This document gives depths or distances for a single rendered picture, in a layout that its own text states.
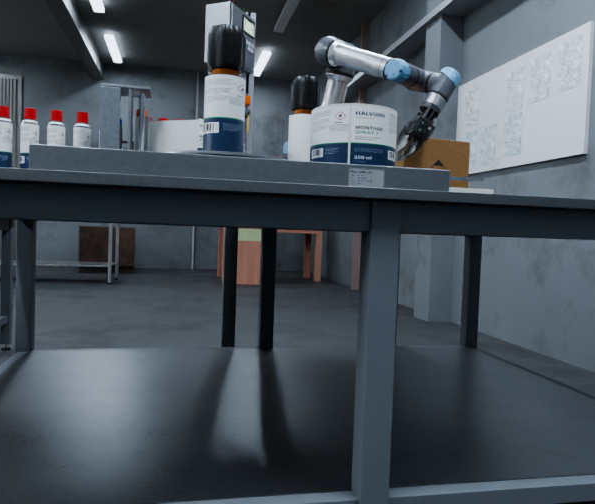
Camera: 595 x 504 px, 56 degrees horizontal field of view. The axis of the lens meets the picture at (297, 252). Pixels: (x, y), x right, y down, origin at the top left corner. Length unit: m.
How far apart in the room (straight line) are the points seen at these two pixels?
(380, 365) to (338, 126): 0.52
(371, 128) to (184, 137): 0.69
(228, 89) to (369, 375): 0.65
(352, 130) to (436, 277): 3.77
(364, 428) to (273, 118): 9.35
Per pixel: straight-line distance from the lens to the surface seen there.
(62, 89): 10.39
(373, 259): 1.08
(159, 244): 9.97
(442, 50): 5.15
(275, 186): 1.00
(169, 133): 1.77
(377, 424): 1.15
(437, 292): 4.95
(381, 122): 1.26
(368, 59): 2.08
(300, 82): 1.61
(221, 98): 1.22
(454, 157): 2.29
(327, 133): 1.26
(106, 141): 1.70
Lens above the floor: 0.74
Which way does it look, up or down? 2 degrees down
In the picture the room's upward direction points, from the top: 2 degrees clockwise
